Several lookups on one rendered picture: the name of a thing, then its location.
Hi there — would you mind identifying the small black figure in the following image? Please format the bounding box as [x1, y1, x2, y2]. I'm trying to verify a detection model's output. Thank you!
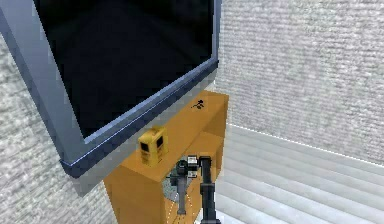
[190, 98, 206, 111]

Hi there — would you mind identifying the orange wooden television stand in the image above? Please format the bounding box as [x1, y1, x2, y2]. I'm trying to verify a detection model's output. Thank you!
[103, 89, 230, 224]

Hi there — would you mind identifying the grey framed television set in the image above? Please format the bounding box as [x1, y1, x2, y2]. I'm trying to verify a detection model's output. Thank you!
[0, 0, 223, 179]

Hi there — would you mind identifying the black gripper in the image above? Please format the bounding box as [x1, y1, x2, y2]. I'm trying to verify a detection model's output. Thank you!
[165, 158, 197, 217]

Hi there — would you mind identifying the yellow box with black holes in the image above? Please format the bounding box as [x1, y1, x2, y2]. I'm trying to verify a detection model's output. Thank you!
[137, 125, 170, 168]

